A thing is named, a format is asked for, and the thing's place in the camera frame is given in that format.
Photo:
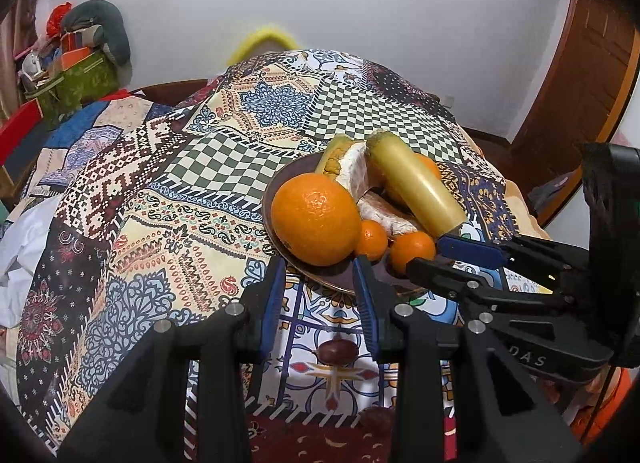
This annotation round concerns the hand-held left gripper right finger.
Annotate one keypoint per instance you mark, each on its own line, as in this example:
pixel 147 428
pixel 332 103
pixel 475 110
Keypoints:
pixel 365 303

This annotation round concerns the green patterned box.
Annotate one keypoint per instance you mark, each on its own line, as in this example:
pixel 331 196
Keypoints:
pixel 85 80

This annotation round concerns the patchwork printed blanket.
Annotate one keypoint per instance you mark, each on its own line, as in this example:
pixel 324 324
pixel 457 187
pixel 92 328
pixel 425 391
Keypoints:
pixel 175 223

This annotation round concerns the red plastic bag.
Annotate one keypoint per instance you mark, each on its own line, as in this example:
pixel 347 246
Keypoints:
pixel 59 18

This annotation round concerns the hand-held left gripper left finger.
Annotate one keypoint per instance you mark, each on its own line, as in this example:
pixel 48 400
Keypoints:
pixel 272 303

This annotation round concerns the red box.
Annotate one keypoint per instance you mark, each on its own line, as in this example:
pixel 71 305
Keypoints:
pixel 20 123

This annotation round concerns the blue cloth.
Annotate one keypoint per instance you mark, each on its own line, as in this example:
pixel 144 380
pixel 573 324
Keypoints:
pixel 85 120

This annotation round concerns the dark purple plate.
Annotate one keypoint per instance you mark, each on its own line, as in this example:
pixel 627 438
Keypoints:
pixel 327 277

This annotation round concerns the dark red jujube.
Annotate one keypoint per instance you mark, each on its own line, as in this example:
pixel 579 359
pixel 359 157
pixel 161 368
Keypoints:
pixel 337 350
pixel 376 418

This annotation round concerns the yellow sugarcane piece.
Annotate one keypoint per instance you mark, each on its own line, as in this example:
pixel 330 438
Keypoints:
pixel 415 183

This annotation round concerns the large orange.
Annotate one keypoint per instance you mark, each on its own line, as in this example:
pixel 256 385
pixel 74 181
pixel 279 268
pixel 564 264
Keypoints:
pixel 431 167
pixel 315 215

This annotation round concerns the peeled pomelo segment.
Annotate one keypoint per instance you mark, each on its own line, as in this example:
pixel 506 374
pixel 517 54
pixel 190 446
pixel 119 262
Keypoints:
pixel 390 215

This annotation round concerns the small tangerine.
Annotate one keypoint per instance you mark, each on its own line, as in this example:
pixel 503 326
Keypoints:
pixel 412 250
pixel 372 240

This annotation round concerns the orange cloth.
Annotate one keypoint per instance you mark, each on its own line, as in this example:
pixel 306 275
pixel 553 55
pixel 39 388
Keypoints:
pixel 612 403

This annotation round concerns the wooden bed frame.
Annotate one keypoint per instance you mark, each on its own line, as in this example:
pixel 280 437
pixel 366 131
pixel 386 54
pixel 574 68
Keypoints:
pixel 170 90

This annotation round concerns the striped brown curtain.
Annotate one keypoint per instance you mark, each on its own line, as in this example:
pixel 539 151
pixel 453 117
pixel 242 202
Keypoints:
pixel 22 28

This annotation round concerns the wooden door frame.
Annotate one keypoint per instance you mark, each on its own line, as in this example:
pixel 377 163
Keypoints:
pixel 590 68

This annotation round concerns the white wall socket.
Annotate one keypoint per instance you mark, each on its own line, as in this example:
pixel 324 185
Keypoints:
pixel 449 101

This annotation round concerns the orange cardboard box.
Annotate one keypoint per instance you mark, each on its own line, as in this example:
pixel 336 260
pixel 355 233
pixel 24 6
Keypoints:
pixel 75 55

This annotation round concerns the white cloth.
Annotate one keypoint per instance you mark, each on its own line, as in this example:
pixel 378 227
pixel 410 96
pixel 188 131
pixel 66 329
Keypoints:
pixel 25 253

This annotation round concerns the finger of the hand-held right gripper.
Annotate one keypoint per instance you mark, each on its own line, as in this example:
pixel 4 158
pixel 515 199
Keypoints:
pixel 470 250
pixel 440 275

